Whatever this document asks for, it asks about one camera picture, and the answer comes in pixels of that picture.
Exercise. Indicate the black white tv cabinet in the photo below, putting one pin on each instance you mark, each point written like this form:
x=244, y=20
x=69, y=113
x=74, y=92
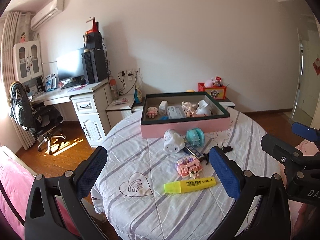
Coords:
x=225, y=103

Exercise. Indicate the white cloud figurine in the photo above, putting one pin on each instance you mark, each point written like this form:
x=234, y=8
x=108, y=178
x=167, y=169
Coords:
x=173, y=141

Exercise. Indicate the clear plastic storage case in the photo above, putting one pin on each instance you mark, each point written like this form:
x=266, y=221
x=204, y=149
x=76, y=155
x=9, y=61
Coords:
x=176, y=112

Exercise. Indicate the pink block toy house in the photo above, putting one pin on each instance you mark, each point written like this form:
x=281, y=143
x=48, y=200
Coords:
x=189, y=166

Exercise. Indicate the striped white table cloth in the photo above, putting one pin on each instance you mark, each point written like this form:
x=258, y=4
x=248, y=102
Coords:
x=130, y=188

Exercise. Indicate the black office chair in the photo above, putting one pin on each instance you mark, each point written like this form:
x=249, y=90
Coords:
x=41, y=122

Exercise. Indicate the black speaker box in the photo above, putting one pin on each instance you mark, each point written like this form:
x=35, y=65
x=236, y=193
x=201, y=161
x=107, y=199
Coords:
x=93, y=41

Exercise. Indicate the white glass door cabinet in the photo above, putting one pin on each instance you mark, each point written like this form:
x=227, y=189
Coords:
x=27, y=61

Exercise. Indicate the white air conditioner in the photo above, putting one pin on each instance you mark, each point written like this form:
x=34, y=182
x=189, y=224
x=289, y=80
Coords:
x=52, y=9

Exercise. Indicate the doll on cabinet top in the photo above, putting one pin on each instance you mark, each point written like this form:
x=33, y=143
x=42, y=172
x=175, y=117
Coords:
x=23, y=37

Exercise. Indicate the teal tape dispenser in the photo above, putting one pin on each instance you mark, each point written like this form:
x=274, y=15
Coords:
x=195, y=137

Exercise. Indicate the pink white block cat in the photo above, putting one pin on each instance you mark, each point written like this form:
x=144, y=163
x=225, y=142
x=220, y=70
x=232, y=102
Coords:
x=152, y=112

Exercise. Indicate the blue snack bag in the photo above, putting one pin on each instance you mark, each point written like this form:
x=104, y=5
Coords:
x=138, y=94

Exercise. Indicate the white desk with drawers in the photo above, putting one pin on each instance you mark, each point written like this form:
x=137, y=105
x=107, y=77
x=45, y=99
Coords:
x=94, y=107

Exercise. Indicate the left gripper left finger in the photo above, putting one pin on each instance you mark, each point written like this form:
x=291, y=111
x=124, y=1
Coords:
x=43, y=219

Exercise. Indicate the wall power outlets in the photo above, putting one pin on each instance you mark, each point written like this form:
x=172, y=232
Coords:
x=129, y=74

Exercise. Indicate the beige curtain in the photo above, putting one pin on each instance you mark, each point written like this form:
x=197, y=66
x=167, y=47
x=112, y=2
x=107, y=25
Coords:
x=16, y=23

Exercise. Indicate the pink plush in crate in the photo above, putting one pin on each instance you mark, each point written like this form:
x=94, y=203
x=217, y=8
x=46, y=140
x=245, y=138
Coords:
x=209, y=83

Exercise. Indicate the person's right hand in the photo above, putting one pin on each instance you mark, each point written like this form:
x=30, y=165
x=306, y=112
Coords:
x=307, y=223

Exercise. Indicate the black flower hair clip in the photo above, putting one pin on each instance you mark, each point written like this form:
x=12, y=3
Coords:
x=215, y=153

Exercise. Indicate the black computer tower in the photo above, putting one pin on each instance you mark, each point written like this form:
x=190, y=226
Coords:
x=94, y=66

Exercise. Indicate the red storage crate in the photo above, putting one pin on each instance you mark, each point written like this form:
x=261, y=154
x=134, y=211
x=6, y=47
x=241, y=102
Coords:
x=216, y=92

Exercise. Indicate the yellow highlighter pen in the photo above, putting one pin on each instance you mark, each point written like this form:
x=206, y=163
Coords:
x=186, y=186

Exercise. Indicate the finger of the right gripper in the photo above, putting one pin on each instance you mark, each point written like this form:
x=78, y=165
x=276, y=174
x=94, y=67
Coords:
x=308, y=133
x=293, y=159

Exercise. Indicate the orange cap bottle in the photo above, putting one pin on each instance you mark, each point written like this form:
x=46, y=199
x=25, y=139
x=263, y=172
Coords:
x=113, y=88

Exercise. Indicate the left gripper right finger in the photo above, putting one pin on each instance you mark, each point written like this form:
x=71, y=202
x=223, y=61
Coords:
x=260, y=209

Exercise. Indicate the pink bedding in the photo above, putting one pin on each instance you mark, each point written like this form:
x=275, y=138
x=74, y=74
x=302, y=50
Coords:
x=17, y=181

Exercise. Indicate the pink box with green rim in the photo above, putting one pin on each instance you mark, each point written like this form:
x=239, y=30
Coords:
x=155, y=128

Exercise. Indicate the computer monitor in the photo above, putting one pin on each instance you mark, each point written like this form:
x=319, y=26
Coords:
x=70, y=68

